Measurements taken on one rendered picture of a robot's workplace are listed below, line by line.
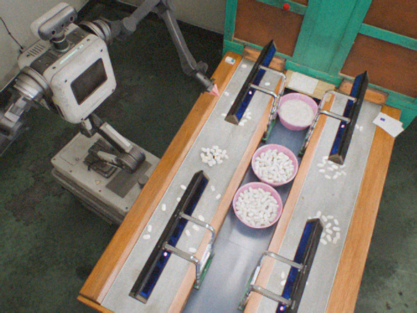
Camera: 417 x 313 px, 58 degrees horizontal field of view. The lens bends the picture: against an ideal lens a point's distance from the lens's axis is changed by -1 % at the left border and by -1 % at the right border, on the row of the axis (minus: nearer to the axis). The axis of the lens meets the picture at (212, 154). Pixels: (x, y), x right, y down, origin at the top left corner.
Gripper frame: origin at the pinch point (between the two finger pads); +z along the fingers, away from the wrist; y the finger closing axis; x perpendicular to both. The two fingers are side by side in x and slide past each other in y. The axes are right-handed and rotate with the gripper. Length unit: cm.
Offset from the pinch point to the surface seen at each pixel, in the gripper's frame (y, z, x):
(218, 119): -9.0, 10.8, 5.7
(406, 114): 48, 95, -64
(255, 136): -12.8, 29.3, -13.4
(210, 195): -58, 23, -6
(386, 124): 31, 84, -59
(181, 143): -35.8, -0.3, 11.2
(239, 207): -58, 37, -17
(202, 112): -10.0, 1.4, 10.5
